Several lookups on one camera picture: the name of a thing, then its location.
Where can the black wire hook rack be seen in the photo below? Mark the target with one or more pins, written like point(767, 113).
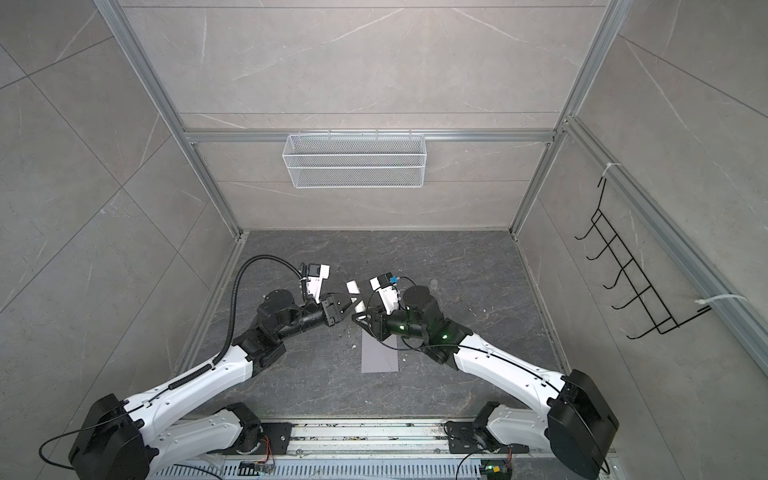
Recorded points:
point(630, 272)

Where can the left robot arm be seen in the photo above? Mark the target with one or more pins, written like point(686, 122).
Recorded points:
point(136, 437)

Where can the aluminium rail frame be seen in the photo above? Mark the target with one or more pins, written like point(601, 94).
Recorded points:
point(372, 441)

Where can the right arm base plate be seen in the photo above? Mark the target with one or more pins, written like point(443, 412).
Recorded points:
point(461, 437)

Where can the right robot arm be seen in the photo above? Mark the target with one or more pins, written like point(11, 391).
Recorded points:
point(568, 416)

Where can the white glue stick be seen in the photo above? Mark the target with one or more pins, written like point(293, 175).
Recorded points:
point(355, 296)

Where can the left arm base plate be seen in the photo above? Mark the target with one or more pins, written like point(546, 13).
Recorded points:
point(279, 436)

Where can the white vented cable duct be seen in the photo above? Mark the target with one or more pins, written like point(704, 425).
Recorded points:
point(329, 469)

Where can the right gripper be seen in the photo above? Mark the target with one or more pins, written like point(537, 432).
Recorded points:
point(380, 323)

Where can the grey purple envelope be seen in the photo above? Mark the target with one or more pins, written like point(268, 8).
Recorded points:
point(379, 357)

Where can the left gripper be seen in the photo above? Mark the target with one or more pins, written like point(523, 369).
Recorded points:
point(332, 312)

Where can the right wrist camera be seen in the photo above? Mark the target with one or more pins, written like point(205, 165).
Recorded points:
point(385, 286)

